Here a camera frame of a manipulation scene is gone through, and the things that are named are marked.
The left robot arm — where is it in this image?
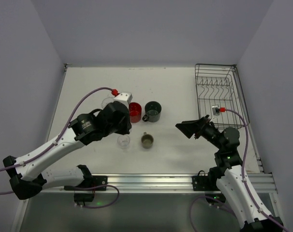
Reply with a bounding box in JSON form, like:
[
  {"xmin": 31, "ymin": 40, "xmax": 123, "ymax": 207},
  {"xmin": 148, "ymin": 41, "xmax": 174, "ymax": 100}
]
[{"xmin": 3, "ymin": 101, "xmax": 132, "ymax": 200}]

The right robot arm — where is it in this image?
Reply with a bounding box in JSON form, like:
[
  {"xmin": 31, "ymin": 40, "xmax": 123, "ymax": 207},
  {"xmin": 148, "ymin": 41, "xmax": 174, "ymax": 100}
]
[{"xmin": 176, "ymin": 116, "xmax": 284, "ymax": 232}]

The red mug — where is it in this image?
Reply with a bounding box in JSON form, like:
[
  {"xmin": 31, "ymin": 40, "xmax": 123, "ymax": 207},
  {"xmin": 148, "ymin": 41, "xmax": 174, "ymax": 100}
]
[{"xmin": 129, "ymin": 102, "xmax": 142, "ymax": 123}]

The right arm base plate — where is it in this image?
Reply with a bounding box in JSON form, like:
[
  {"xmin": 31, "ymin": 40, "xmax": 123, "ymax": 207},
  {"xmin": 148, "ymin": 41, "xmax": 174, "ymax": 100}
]
[{"xmin": 191, "ymin": 170, "xmax": 219, "ymax": 191}]

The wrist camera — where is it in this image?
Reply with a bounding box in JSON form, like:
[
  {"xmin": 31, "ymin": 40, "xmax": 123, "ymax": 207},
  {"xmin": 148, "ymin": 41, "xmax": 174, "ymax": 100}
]
[
  {"xmin": 113, "ymin": 92, "xmax": 132, "ymax": 106},
  {"xmin": 211, "ymin": 105, "xmax": 220, "ymax": 120}
]

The olive green mug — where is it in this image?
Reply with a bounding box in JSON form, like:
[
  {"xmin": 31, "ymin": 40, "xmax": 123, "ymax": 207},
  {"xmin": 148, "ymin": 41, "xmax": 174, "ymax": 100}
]
[{"xmin": 141, "ymin": 132, "xmax": 154, "ymax": 149}]

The dark teal mug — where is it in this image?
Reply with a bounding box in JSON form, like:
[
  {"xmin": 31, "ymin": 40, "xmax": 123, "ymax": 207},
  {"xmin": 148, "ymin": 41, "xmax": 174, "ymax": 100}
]
[{"xmin": 142, "ymin": 101, "xmax": 162, "ymax": 123}]

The black wire dish rack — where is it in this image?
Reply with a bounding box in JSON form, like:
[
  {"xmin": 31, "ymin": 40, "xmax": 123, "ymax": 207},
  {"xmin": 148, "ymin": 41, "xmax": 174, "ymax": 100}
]
[{"xmin": 194, "ymin": 63, "xmax": 249, "ymax": 124}]

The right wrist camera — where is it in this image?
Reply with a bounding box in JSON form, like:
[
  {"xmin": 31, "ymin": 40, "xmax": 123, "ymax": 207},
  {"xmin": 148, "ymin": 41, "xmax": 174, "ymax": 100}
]
[{"xmin": 211, "ymin": 105, "xmax": 220, "ymax": 120}]

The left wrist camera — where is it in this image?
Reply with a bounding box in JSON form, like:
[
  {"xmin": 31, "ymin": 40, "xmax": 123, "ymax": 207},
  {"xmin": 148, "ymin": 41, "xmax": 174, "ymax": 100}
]
[{"xmin": 113, "ymin": 92, "xmax": 132, "ymax": 106}]

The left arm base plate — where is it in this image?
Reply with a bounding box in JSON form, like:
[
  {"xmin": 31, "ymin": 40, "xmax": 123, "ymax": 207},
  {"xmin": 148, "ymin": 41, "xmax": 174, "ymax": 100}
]
[{"xmin": 64, "ymin": 175, "xmax": 108, "ymax": 191}]

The aluminium mounting rail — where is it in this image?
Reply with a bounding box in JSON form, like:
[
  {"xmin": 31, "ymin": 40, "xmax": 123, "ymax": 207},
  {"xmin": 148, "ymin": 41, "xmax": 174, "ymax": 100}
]
[{"xmin": 24, "ymin": 173, "xmax": 278, "ymax": 194}]

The clear faceted glass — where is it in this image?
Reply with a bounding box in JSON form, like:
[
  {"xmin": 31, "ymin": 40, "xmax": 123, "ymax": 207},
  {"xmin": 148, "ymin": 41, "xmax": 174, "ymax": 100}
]
[{"xmin": 101, "ymin": 97, "xmax": 113, "ymax": 109}]

